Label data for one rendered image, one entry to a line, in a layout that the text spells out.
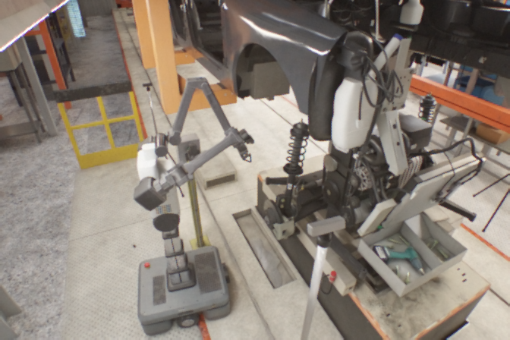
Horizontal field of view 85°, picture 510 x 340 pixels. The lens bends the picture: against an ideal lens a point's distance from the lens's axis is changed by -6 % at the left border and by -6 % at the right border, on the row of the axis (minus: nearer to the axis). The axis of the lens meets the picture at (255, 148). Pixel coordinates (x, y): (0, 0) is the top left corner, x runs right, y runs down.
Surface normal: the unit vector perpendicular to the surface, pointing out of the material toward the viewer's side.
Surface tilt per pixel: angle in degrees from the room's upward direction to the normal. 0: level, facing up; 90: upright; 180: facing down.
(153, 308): 0
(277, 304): 0
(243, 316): 0
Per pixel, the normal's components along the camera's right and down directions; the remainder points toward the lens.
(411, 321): 0.00, -0.85
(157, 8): 0.42, 0.47
